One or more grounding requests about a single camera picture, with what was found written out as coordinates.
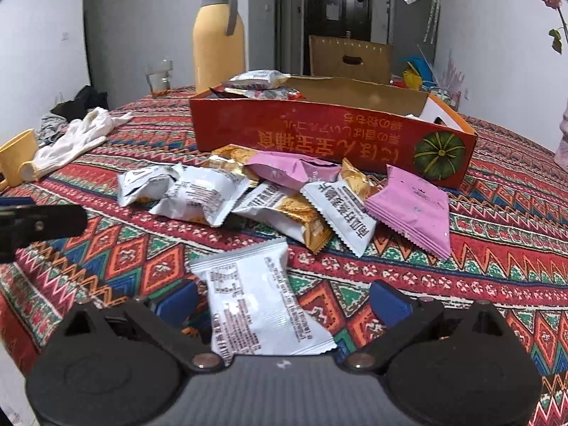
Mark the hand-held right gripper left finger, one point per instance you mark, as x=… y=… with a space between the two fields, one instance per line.
x=177 y=304

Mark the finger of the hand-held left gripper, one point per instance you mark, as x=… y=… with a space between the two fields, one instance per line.
x=44 y=224
x=15 y=202

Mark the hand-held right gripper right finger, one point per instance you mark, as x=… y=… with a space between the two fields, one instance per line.
x=388 y=304

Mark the white snack packet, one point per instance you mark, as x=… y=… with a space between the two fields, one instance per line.
x=199 y=199
x=142 y=183
x=262 y=301
x=344 y=217

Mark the pink snack packet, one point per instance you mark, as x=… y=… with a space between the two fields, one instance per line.
x=293 y=171
x=412 y=213

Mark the gold snack packet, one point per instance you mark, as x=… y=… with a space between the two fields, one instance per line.
x=230 y=160
x=356 y=179

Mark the red cardboard box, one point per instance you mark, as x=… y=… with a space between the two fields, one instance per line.
x=288 y=128

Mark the long silver red-edged snack packet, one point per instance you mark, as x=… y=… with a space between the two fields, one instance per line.
x=270 y=94

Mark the large cream-edged snack packet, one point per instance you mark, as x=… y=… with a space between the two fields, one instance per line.
x=255 y=80

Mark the yellow cup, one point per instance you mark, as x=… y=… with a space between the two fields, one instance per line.
x=17 y=159

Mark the grey cloth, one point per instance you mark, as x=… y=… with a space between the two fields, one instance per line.
x=51 y=126

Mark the white cotton glove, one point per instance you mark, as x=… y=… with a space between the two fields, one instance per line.
x=75 y=140

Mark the dark clothes heap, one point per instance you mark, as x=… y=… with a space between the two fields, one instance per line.
x=82 y=102

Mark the glass cup with straw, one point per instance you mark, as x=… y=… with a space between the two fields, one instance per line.
x=159 y=80

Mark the blue and yellow bags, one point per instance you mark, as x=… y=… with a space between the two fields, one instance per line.
x=415 y=73

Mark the purple decorative plant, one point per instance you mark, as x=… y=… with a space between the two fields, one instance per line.
x=455 y=73

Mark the pink ceramic vase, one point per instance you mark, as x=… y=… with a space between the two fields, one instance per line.
x=562 y=137

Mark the yellow thermos jug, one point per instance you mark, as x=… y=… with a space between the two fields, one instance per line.
x=217 y=44

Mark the grey refrigerator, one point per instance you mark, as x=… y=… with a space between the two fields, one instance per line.
x=410 y=22

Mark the hanging folded umbrella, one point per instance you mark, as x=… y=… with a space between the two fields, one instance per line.
x=432 y=20

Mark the dark entrance door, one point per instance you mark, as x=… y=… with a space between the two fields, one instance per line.
x=337 y=9

